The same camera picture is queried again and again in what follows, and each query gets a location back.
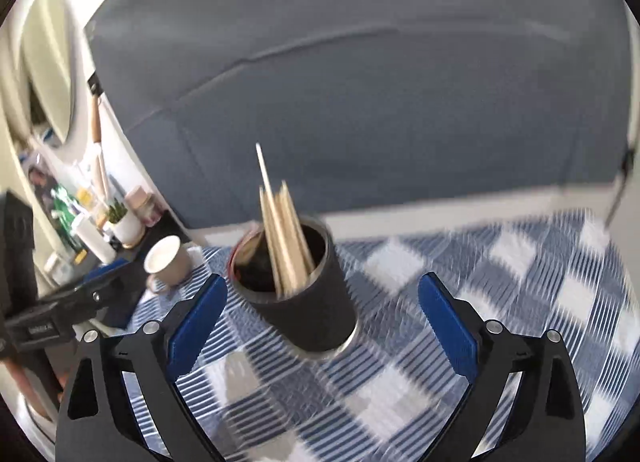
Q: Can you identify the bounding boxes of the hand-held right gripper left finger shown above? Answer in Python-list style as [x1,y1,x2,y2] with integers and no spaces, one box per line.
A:
[55,273,229,462]

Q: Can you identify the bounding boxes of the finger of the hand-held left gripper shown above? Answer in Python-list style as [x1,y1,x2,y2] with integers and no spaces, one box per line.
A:
[37,259,135,329]

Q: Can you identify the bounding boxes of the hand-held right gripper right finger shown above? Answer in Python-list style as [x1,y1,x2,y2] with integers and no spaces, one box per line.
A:
[418,272,587,462]

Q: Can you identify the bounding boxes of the wooden chopstick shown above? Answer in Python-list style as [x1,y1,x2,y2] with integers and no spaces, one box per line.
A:
[255,143,281,223]
[272,192,303,293]
[279,181,316,273]
[259,186,287,299]

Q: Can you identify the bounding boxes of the black cylindrical utensil holder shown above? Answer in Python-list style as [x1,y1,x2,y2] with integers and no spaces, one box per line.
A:
[227,214,359,361]

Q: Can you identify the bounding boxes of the small white jar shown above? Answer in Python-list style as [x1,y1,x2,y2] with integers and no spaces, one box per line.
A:
[44,252,76,287]

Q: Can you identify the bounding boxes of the white bottle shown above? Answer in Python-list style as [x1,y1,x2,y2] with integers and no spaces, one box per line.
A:
[70,214,119,265]

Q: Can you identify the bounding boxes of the green package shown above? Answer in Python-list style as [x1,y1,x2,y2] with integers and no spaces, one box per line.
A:
[50,184,84,251]

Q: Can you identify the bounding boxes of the potted plant in white pot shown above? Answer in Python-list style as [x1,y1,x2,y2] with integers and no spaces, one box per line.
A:
[106,198,147,249]

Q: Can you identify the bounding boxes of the white mug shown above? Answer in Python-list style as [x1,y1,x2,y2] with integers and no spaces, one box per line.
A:
[144,235,194,295]

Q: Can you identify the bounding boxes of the blue patterned tablecloth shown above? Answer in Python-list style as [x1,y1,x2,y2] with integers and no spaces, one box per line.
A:
[122,207,632,462]

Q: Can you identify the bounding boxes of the pink jar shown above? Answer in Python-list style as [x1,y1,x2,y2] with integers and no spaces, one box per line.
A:
[125,187,164,229]

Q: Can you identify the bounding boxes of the oval mirror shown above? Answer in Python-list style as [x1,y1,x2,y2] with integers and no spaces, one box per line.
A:
[20,0,79,145]

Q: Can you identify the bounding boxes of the grey sofa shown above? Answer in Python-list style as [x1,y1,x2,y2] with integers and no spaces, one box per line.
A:
[82,0,633,243]

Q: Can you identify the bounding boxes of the wooden handled tool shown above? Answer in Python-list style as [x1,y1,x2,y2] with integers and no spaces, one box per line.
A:
[89,92,110,203]

